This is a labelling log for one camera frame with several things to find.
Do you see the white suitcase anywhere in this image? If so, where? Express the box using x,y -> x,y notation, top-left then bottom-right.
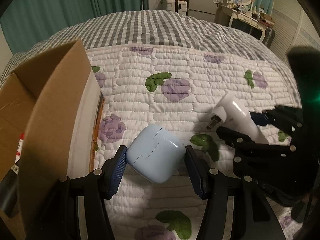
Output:
160,0 -> 188,16

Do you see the small grey refrigerator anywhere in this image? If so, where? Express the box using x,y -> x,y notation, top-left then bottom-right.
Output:
187,0 -> 219,23

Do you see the black tube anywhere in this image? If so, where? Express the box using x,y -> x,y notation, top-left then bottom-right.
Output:
1,163 -> 19,218

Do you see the white louvered wardrobe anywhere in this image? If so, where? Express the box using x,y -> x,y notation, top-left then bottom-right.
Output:
270,0 -> 319,63

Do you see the green curtain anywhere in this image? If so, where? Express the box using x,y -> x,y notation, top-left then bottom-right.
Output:
1,0 -> 149,54

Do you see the white bottle red cap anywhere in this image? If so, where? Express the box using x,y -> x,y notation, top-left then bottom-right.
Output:
15,133 -> 24,163

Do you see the white floral quilted mat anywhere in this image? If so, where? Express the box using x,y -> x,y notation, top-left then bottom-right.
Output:
87,45 -> 301,239

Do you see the white plastic spray bottle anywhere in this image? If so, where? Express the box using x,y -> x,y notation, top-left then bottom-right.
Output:
207,94 -> 268,144

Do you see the dark suitcase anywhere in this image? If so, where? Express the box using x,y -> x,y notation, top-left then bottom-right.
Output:
262,27 -> 276,48

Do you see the light blue earbuds case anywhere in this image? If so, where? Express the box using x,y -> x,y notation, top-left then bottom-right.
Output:
126,125 -> 185,184

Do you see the brown cardboard box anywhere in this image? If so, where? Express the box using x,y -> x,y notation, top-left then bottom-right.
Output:
1,40 -> 104,239

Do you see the white dressing table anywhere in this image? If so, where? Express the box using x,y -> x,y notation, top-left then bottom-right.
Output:
221,5 -> 267,42

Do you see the grey checkered bed cover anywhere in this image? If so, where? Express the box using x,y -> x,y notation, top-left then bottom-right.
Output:
1,10 -> 300,101

